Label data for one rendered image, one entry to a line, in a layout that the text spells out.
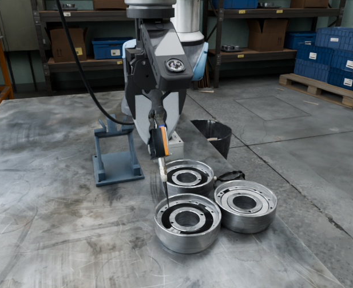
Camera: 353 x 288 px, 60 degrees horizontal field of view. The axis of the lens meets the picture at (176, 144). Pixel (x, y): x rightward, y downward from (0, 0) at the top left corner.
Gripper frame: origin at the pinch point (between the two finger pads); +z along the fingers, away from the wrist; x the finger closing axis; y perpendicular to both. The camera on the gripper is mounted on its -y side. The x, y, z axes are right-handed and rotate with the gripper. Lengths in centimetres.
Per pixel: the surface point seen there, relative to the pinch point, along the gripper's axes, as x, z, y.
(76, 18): 9, 1, 338
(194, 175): -7.9, 10.5, 2.7
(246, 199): -14.2, 11.1, -6.8
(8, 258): 24.5, 13.1, -7.0
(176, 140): -8.2, 8.7, 15.9
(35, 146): 24.5, 13.2, 32.4
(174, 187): -2.5, 9.4, -1.7
